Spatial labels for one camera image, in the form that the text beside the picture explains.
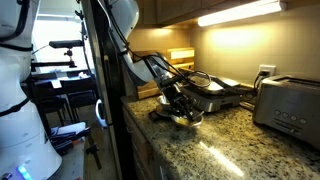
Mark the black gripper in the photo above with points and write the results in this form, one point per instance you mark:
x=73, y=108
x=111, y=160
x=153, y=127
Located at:
x=178, y=104

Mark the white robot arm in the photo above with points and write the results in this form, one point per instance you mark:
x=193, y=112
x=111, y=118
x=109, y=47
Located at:
x=122, y=16

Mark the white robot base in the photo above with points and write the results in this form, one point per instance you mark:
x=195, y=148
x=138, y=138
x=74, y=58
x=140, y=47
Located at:
x=25, y=151

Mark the black round kitchen scale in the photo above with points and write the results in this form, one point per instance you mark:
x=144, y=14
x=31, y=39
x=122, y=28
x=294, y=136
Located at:
x=159, y=114

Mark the steel bowl on scale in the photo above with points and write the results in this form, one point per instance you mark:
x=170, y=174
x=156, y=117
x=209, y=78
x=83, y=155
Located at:
x=163, y=101

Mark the steel bowl with yellow grains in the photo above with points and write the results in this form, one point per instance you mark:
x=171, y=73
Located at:
x=183, y=121

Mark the silver panini grill press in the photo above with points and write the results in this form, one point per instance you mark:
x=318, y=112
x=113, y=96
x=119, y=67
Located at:
x=209, y=93

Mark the large wooden cutting board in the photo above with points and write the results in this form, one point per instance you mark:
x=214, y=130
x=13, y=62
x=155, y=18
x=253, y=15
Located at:
x=176, y=61

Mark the stainless steel toaster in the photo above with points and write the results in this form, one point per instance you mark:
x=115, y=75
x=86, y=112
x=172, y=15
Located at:
x=290, y=105

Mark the white cart with tools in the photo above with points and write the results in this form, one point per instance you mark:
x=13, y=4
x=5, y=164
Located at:
x=74, y=143

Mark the under-cabinet light bar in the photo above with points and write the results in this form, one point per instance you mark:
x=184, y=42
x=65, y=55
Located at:
x=257, y=8

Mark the white wall outlet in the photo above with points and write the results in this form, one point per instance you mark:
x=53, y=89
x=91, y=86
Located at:
x=270, y=69

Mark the black camera stand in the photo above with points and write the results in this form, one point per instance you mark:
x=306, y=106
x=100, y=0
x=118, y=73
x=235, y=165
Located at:
x=55, y=53

